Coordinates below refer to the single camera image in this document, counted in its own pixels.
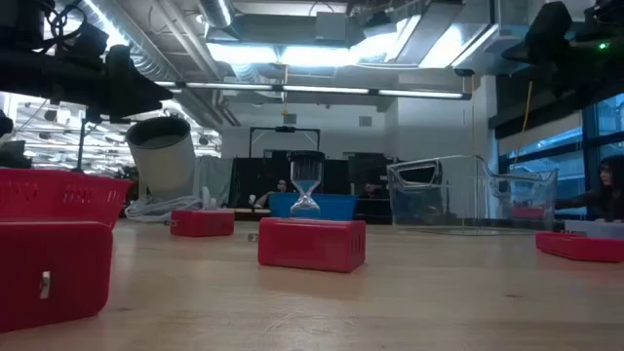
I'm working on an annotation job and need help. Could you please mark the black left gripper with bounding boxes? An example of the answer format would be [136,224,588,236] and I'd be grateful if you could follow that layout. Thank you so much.
[103,43,163,125]

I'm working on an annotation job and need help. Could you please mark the red plastic box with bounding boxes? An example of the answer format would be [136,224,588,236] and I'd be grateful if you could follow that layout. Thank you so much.
[0,220,115,334]
[257,216,368,274]
[169,209,236,239]

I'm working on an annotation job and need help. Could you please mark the black-capped sand hourglass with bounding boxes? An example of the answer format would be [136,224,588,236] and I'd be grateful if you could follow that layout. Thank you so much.
[289,149,327,219]

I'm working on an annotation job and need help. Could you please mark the small white box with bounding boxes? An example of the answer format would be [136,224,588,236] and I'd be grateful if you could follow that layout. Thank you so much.
[564,218,624,241]

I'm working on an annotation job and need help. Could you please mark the red small card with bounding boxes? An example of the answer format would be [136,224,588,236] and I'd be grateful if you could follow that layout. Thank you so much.
[534,231,624,264]

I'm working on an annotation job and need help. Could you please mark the grey fabric cover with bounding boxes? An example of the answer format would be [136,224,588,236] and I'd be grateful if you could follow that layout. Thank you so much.
[193,155,235,209]

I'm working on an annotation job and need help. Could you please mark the red plastic basket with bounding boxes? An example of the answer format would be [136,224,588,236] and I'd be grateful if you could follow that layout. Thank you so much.
[0,168,134,230]

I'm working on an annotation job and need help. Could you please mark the black partition panels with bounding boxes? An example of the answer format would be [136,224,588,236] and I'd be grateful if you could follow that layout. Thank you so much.
[228,150,397,225]

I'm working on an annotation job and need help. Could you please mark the person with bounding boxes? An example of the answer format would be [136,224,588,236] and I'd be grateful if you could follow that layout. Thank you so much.
[555,154,624,223]
[253,178,290,210]

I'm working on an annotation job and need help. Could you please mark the long LED light bar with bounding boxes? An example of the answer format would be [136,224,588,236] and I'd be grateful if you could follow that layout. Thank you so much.
[154,80,473,101]

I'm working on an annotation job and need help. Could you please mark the clear plastic bin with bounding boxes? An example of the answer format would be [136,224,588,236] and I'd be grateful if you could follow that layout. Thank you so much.
[386,154,560,236]

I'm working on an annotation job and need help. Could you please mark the blue plastic basket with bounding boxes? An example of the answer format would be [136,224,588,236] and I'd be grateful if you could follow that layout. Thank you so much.
[267,192,360,221]

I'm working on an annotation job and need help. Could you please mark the yellow hanging cable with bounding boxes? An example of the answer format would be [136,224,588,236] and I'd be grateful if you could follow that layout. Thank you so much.
[514,80,535,165]

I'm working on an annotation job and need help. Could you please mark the white coiled cable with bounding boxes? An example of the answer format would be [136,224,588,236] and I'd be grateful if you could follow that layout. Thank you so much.
[124,194,218,223]

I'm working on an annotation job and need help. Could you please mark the black camera gantry frame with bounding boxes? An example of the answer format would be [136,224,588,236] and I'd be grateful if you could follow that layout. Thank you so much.
[248,125,322,160]

